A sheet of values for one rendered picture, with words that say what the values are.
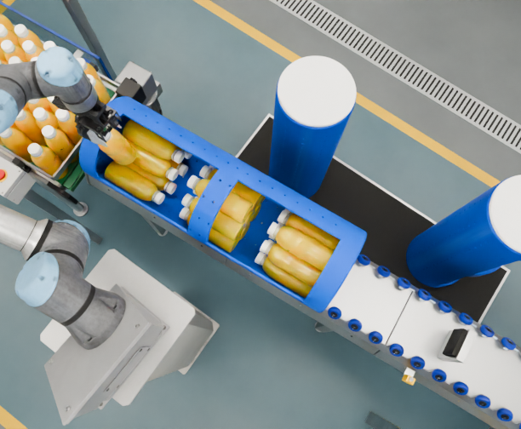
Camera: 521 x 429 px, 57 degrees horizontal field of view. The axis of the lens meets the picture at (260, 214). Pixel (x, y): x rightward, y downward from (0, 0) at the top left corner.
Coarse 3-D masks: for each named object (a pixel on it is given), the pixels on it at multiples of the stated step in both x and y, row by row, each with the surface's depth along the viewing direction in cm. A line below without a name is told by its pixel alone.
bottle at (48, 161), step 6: (42, 150) 154; (48, 150) 157; (36, 156) 154; (42, 156) 155; (48, 156) 157; (54, 156) 160; (36, 162) 156; (42, 162) 156; (48, 162) 158; (54, 162) 161; (60, 162) 165; (42, 168) 160; (48, 168) 160; (54, 168) 163; (66, 168) 171
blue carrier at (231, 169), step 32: (160, 128) 143; (96, 160) 143; (192, 160) 164; (224, 160) 142; (128, 192) 157; (192, 192) 165; (224, 192) 136; (288, 192) 141; (192, 224) 140; (256, 224) 162; (320, 224) 135; (352, 224) 143; (256, 256) 157; (352, 256) 132; (320, 288) 133
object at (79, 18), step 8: (64, 0) 168; (72, 0) 169; (72, 8) 171; (80, 8) 175; (72, 16) 177; (80, 16) 177; (80, 24) 180; (88, 24) 183; (80, 32) 187; (88, 32) 186; (88, 40) 190; (96, 40) 193; (96, 48) 196; (104, 56) 203; (112, 72) 216
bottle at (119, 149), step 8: (112, 136) 130; (120, 136) 133; (112, 144) 131; (120, 144) 133; (128, 144) 139; (112, 152) 134; (120, 152) 136; (128, 152) 140; (120, 160) 141; (128, 160) 143
